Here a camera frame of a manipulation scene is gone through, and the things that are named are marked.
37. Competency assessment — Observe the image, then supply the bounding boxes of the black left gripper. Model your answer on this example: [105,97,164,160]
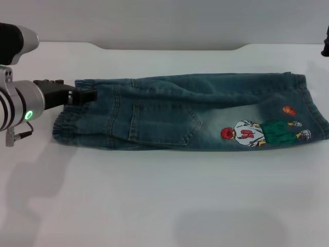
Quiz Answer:
[33,79,98,112]

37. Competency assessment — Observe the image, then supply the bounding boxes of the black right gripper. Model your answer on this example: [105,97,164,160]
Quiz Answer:
[321,24,329,57]

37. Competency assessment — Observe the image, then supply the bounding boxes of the blue denim shorts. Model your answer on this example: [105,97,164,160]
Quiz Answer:
[52,72,328,152]

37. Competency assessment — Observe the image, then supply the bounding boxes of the black cable with metal plug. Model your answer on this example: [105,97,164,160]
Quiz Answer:
[5,122,34,147]

